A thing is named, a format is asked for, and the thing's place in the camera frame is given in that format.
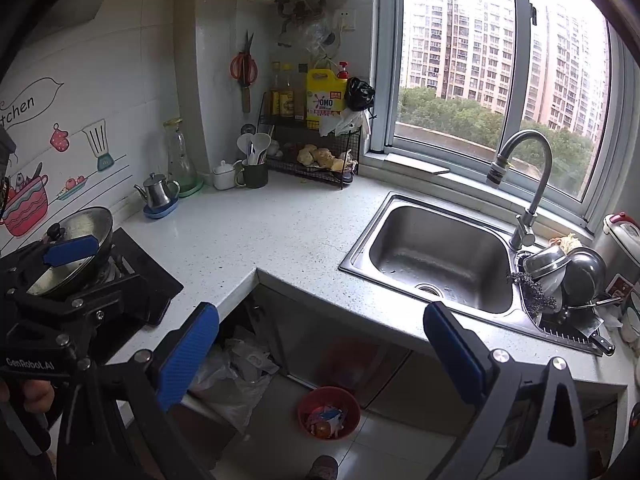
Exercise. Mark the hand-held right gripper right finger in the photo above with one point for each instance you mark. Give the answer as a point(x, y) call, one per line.
point(455, 355)

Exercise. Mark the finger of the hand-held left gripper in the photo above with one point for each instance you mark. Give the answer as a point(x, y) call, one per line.
point(110, 295)
point(70, 251)

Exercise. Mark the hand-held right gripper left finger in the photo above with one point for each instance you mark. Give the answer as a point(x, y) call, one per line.
point(187, 355)

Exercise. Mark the red plastic bin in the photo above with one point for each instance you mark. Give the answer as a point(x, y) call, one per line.
point(350, 405)

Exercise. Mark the person's left hand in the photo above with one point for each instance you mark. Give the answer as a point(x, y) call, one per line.
point(39, 396)

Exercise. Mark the black gas stove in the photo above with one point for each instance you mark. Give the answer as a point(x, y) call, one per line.
point(155, 280)

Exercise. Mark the translucent plastic bag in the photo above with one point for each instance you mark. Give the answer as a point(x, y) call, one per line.
point(225, 395)

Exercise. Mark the blue saucer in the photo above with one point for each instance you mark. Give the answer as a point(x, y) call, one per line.
point(160, 212)

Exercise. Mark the purple dried flowers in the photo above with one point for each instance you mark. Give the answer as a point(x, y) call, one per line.
point(535, 292)

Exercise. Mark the steel teapot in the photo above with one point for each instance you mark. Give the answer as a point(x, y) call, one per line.
point(157, 191)

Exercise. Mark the stainless steel sink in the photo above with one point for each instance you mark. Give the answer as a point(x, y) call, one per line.
point(430, 250)

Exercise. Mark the stainless steel cabinet door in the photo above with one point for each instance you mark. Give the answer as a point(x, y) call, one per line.
point(340, 340)

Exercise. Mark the steel bowl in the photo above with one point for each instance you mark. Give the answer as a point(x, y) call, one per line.
point(545, 262)

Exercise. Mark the blue white wrapper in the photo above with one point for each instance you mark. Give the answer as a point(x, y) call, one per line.
point(329, 414)

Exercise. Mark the glass carafe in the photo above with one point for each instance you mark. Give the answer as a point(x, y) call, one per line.
point(180, 160)

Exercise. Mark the dark steel pan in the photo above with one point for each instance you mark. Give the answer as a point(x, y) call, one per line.
point(585, 275)

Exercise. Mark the white ceramic jar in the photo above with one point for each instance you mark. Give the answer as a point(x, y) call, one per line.
point(224, 176)

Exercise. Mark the red white box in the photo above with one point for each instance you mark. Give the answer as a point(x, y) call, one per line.
point(620, 287)

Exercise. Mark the white ceramic bowl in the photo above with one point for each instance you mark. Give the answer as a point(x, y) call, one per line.
point(631, 320)

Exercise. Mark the dark green mug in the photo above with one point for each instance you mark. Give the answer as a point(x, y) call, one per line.
point(256, 176)

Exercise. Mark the steel faucet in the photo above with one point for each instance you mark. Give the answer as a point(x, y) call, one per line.
point(537, 180)

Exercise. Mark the white rice cooker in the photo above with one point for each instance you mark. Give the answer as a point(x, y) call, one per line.
point(622, 245)

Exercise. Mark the white plastic spoons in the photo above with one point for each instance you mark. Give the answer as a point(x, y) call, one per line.
point(260, 144)

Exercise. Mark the ginger root pile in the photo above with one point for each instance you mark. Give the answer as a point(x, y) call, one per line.
point(322, 157)

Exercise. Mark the amber sauce bottle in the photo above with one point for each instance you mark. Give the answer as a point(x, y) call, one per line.
point(287, 100)
point(275, 97)

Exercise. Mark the crumpled white plastic bag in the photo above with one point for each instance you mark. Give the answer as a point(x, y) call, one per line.
point(345, 122)

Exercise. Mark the black plastic bag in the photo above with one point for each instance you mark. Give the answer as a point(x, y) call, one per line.
point(360, 94)

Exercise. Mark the yellow detergent jug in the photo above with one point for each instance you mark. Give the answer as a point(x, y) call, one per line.
point(325, 100)

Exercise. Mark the clear plastic bag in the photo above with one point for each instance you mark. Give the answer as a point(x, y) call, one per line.
point(317, 35)

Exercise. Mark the water heater pipes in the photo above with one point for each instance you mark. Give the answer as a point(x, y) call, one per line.
point(300, 7)

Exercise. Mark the kitchen wall sticker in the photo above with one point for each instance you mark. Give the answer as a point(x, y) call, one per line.
point(30, 210)

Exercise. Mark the window frame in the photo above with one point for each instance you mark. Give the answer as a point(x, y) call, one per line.
point(387, 60)

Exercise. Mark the white wall socket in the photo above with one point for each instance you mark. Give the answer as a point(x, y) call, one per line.
point(346, 19)

